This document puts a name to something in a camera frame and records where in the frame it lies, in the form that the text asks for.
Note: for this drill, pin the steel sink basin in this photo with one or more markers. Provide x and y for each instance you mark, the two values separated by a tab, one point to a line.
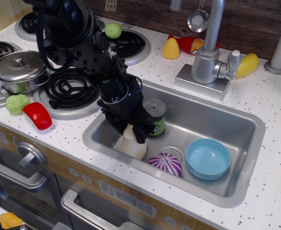
189	118

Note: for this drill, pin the light blue bowl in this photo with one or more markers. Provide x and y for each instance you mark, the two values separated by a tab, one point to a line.
207	159

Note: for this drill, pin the back right black burner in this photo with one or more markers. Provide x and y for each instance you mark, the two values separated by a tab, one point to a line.
132	46

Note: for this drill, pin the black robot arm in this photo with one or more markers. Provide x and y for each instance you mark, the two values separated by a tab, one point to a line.
68	36

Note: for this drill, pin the green lettuce toy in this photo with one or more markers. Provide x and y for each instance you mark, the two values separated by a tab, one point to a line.
15	103

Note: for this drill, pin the white detergent bottle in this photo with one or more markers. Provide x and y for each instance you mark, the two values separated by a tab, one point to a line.
130	145

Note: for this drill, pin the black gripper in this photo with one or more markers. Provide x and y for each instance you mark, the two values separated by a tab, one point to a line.
129	110

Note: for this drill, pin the yellow corn toy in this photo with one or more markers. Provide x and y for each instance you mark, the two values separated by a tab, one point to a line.
171	49

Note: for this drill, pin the hanging steel ladle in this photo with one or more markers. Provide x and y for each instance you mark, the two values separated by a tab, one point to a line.
198	20

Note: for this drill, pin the silver toy faucet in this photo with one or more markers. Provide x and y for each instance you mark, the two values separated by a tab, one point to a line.
208	75

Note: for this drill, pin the silver oven dial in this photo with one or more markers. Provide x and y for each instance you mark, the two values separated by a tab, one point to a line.
30	154

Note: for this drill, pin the green apple toy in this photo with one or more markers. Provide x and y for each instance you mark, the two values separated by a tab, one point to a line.
113	30

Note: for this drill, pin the green pea can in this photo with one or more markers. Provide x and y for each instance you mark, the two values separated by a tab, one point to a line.
157	110

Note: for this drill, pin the steel pot with lid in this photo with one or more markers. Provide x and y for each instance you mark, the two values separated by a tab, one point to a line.
23	71

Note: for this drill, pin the red pepper slice toy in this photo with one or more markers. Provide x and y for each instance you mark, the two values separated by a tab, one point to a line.
38	116

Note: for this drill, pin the front right black burner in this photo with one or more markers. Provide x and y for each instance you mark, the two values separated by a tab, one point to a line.
68	95

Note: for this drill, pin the red ketchup bottle toy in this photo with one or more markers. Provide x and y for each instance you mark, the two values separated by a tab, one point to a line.
189	44

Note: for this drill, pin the silver dishwasher handle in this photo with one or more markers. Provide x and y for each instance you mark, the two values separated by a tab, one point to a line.
68	203

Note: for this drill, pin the silver oven door handle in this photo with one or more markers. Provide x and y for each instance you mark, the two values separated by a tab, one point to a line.
32	184

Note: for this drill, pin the purple striped onion toy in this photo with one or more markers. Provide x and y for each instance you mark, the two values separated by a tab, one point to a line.
167	162

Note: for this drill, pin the back left black burner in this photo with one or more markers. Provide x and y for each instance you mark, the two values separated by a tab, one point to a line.
26	27

